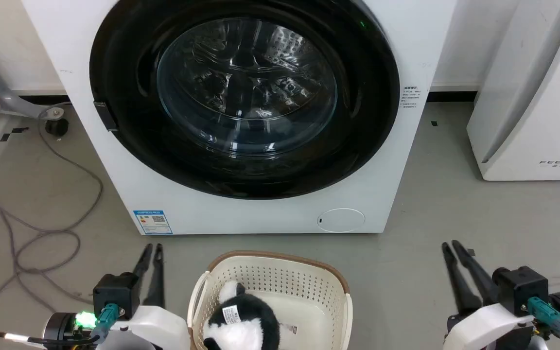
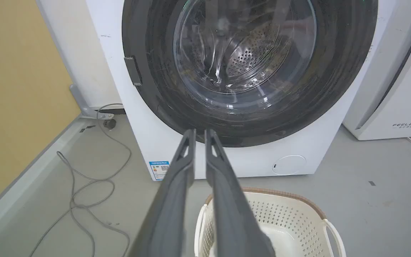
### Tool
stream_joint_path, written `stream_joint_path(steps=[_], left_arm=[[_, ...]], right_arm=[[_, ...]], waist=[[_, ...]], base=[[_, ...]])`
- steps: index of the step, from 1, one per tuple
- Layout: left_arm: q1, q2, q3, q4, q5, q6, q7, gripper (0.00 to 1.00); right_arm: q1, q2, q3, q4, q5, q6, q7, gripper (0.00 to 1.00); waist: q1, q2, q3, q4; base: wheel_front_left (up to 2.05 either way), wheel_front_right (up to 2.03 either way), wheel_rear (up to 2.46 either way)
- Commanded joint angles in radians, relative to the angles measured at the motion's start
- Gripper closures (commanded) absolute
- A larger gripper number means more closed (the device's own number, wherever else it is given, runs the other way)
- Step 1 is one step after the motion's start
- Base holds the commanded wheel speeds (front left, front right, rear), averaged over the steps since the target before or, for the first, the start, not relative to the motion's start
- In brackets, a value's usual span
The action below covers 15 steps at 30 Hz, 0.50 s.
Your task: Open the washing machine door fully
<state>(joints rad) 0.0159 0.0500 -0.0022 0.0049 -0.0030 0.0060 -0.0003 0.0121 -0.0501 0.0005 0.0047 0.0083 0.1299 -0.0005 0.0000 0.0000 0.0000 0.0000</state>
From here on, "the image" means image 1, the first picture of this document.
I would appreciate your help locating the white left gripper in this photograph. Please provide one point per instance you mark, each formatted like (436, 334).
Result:
(156, 325)

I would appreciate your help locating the small printed text sticker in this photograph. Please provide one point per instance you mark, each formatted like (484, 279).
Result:
(410, 97)

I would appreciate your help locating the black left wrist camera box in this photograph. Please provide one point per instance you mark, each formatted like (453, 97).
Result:
(115, 294)

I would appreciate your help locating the black round washer door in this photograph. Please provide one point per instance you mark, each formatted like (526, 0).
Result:
(129, 146)

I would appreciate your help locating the cream perforated laundry basket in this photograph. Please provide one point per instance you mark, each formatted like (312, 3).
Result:
(285, 278)

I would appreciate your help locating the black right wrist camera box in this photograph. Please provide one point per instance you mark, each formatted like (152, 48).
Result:
(520, 289)

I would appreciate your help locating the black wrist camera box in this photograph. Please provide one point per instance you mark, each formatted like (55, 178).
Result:
(520, 289)
(115, 294)

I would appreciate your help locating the blue energy label sticker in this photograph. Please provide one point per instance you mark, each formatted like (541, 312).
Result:
(153, 222)

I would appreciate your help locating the white front-load washing machine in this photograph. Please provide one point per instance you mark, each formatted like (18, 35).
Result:
(241, 217)

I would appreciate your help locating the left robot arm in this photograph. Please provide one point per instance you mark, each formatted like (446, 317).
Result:
(61, 328)

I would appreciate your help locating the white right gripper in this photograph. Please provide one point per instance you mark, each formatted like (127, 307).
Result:
(484, 328)

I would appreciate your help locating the white standing appliance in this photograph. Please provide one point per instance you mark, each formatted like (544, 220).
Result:
(518, 121)

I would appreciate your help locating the round white filter cover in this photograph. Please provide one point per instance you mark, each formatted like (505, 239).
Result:
(341, 220)

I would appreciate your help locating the black round levelling foot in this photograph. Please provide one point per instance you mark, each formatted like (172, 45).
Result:
(57, 127)

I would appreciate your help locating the black and white panda plush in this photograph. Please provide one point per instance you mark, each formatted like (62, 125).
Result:
(253, 311)

